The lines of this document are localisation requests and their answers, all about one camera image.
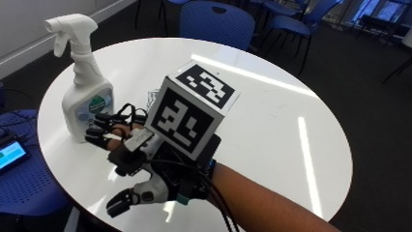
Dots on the blue perforated chair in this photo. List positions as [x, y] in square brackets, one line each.
[25, 193]

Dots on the blue chair with black legs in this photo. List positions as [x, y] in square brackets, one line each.
[289, 24]

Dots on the white spray bottle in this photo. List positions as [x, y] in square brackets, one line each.
[88, 96]

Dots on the white cube with black markers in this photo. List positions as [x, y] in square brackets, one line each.
[188, 109]

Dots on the dark chair with metal frame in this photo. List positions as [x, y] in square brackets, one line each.
[385, 16]

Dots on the tablet with lit screen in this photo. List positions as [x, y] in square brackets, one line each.
[11, 154]

